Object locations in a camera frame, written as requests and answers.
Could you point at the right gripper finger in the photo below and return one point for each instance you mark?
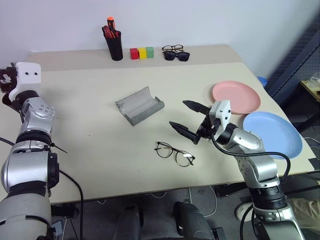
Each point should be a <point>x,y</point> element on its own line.
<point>185,132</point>
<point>197,108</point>

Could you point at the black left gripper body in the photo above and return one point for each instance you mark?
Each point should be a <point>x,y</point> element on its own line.
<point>7,80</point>

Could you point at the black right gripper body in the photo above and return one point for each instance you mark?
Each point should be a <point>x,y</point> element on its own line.
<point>205,128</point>

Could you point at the thin brown frame glasses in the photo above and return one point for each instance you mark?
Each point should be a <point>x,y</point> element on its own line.
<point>163,150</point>

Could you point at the grey felt glasses case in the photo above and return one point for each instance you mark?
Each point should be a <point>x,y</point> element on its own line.
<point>140,107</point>

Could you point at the blue plate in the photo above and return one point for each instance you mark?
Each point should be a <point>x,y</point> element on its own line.
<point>275,132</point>

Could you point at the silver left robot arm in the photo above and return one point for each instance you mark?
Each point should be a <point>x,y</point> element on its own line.
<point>32,160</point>

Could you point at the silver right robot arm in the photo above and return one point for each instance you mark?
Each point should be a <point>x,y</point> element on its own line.
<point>250,142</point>

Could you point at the black cup with tools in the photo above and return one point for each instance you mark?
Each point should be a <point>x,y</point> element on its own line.
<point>115,50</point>

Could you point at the pink plate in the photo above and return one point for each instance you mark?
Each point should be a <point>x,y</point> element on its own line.
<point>237,95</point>

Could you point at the black sunglasses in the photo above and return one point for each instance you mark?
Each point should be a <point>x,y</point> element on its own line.
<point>170,56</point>

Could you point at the blue round container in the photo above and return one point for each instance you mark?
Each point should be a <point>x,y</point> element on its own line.
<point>262,81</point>

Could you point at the green block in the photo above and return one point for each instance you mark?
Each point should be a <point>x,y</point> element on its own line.
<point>149,52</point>

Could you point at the yellow block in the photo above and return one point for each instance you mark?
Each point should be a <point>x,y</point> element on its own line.
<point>142,53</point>

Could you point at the red block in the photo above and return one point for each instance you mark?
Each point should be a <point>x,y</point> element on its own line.
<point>134,54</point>

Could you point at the dark rounded robot leg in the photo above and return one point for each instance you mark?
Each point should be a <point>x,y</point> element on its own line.
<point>192,222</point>
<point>130,222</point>

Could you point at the white shoe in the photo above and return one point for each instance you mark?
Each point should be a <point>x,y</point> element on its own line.
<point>242,212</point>

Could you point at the dark pegboard panel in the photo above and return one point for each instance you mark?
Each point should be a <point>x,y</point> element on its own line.
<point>297,70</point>

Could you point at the short red black screwdriver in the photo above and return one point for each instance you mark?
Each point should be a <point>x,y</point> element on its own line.
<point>106,31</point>
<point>116,33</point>

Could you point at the yellow side table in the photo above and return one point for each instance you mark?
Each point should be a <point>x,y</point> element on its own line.
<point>311,91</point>

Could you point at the orange capped red screwdriver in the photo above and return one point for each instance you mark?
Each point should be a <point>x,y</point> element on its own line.
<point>111,25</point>

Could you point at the clear glassware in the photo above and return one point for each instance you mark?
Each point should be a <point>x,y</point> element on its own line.
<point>315,80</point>

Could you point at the khaki trouser leg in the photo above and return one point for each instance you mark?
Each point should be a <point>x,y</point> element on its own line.
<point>307,212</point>

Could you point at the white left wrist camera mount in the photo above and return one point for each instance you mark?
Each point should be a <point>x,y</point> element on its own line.
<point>28,72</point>

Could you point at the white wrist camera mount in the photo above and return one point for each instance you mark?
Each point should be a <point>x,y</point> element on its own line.
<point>28,72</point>
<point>222,110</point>

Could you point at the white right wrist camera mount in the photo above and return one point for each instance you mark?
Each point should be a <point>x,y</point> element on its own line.
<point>222,110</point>

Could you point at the black table frame bar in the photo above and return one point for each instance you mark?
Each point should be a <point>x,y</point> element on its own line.
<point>232,188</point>

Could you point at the thick brown frame glasses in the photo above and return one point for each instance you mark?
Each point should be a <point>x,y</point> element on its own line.
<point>167,47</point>

